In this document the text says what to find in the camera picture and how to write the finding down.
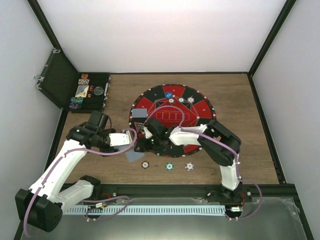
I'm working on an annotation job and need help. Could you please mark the card deck in case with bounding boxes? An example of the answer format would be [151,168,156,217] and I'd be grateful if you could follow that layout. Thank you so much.
[75,85,90,98]

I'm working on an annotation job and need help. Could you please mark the purple chip stack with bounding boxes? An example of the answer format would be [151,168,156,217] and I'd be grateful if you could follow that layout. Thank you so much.
[185,162,195,172]

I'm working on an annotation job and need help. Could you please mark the black poker chip case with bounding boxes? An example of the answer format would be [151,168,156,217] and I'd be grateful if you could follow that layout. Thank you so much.
[34,49,111,113]

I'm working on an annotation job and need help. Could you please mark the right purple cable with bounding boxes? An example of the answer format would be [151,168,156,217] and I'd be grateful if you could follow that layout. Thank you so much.
[142,106,264,222]

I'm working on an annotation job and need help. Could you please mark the brown 100 chips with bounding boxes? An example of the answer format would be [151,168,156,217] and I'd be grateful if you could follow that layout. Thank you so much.
[168,98,175,104]

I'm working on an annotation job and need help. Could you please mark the brown 100 chip stack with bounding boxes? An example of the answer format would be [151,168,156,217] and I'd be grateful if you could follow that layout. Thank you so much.
[141,161,149,169]

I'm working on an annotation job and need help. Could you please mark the chips in case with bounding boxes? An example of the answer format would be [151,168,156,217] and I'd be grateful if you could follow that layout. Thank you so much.
[69,73,90,110]

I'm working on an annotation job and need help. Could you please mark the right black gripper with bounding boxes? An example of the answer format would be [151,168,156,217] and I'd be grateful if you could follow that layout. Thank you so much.
[136,134,162,153]

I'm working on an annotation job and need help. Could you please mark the clear round dealer button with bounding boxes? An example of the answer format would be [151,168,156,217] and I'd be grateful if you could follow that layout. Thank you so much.
[93,86,105,96]

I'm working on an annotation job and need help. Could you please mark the purple cable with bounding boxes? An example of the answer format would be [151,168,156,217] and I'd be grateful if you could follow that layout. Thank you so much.
[22,128,138,238]
[142,106,264,222]

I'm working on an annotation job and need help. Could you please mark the teal chips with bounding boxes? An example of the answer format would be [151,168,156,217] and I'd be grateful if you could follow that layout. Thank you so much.
[178,97,185,104]

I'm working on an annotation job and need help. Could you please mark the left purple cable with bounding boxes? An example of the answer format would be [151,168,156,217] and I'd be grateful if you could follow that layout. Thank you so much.
[22,128,138,238]

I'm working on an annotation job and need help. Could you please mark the triangular all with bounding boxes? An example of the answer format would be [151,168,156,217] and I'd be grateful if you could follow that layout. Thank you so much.
[134,122,144,132]

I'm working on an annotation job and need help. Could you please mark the blue small blind button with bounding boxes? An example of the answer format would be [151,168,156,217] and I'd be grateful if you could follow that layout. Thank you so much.
[164,92,173,99]

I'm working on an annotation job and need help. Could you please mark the round red black poker mat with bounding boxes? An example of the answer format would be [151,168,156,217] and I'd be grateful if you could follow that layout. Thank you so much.
[128,84,218,159]

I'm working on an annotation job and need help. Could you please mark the teal chip stack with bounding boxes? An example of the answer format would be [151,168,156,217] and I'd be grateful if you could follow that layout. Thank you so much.
[165,162,174,171]

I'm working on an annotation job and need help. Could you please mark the dealt blue backed card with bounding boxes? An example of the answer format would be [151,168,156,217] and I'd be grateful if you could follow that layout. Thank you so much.
[125,149,145,163]

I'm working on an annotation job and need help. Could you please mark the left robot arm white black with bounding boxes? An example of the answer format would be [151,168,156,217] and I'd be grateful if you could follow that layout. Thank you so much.
[15,111,138,237]

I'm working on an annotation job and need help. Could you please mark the light blue slotted cable duct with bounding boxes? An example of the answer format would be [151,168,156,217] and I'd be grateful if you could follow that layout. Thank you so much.
[65,205,226,217]

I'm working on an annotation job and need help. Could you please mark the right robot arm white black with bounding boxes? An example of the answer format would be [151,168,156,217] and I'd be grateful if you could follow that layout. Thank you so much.
[134,118,242,202]

